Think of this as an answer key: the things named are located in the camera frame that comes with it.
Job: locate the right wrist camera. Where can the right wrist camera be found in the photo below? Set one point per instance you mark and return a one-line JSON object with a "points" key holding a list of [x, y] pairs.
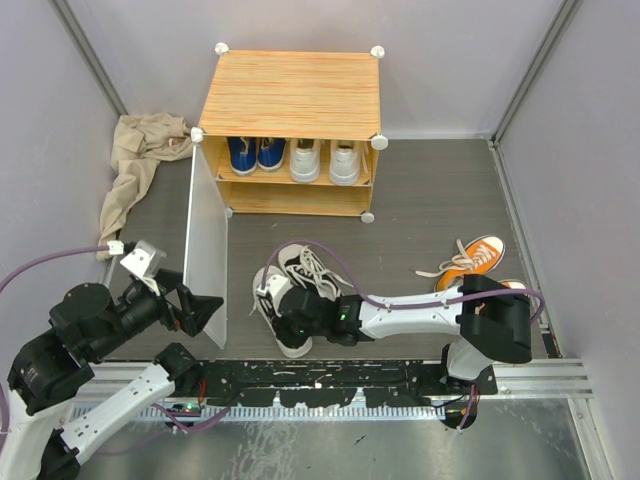
{"points": [[275, 287]]}

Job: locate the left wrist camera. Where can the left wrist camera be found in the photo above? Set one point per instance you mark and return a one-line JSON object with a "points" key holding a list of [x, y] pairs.
{"points": [[143, 262]]}

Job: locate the frosted white cabinet door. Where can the frosted white cabinet door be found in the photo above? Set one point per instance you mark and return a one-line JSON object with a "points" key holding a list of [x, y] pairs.
{"points": [[206, 245]]}

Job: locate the white leather sneaker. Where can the white leather sneaker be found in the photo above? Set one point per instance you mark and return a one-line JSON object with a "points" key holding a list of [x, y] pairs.
{"points": [[305, 160], [345, 159]]}

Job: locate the aluminium frame post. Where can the aluminium frame post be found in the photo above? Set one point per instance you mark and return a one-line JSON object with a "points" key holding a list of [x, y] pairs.
{"points": [[80, 40], [559, 24]]}

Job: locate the beige crumpled cloth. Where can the beige crumpled cloth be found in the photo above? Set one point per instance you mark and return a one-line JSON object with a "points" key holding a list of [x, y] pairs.
{"points": [[140, 144]]}

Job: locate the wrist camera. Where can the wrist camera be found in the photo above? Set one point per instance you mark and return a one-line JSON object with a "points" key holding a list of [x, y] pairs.
{"points": [[143, 262], [275, 287]]}

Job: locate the aluminium frame post right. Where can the aluminium frame post right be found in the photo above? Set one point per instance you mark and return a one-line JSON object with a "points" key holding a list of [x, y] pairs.
{"points": [[559, 24]]}

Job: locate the aluminium frame post left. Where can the aluminium frame post left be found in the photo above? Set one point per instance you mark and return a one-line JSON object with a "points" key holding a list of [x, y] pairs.
{"points": [[80, 40]]}

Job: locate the orange canvas sneaker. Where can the orange canvas sneaker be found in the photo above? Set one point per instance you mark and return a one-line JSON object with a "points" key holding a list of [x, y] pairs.
{"points": [[513, 284], [480, 256]]}

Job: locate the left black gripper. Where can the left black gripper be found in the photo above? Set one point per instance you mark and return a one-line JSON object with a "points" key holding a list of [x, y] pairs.
{"points": [[196, 309]]}

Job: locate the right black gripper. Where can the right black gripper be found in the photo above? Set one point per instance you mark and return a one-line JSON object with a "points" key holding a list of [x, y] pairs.
{"points": [[285, 332]]}

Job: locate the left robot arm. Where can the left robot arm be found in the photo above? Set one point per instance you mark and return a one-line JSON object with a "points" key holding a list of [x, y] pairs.
{"points": [[85, 328]]}

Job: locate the wood-grain shoe cabinet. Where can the wood-grain shoe cabinet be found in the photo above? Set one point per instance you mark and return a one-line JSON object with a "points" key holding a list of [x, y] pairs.
{"points": [[286, 94]]}

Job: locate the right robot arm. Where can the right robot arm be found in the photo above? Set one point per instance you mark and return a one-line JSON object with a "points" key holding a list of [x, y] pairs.
{"points": [[490, 321]]}

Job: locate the blue canvas sneaker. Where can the blue canvas sneaker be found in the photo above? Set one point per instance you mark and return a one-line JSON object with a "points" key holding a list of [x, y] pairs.
{"points": [[270, 153], [243, 156]]}

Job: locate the black mounting base rail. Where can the black mounting base rail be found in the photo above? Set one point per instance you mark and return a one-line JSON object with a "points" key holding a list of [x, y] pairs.
{"points": [[393, 383]]}

